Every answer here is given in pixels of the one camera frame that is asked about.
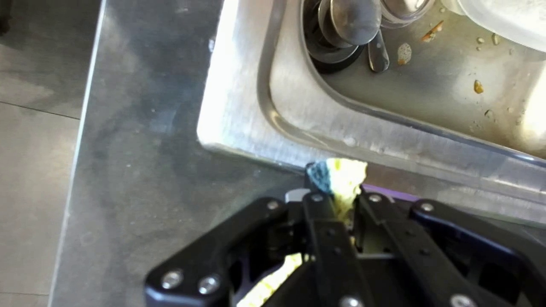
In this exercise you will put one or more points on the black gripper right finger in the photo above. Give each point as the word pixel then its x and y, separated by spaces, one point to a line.
pixel 455 243

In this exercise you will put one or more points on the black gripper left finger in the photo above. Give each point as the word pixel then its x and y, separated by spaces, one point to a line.
pixel 228 243

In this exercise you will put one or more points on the yellow sponge with blue side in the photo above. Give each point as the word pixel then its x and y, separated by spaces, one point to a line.
pixel 347 179

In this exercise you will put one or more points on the stainless steel sink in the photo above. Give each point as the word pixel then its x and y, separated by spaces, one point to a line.
pixel 398 90

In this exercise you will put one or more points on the small dark spoon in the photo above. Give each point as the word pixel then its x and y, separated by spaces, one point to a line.
pixel 378 52

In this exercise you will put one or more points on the black sink drain strainer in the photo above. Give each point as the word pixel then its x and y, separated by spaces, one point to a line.
pixel 321 52

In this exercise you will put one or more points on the white plastic container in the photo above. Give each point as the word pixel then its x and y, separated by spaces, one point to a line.
pixel 506 22

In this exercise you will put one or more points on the clear round glass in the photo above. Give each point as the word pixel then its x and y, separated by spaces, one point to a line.
pixel 403 8

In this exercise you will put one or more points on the metal spoon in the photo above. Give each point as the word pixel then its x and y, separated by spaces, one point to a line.
pixel 356 18

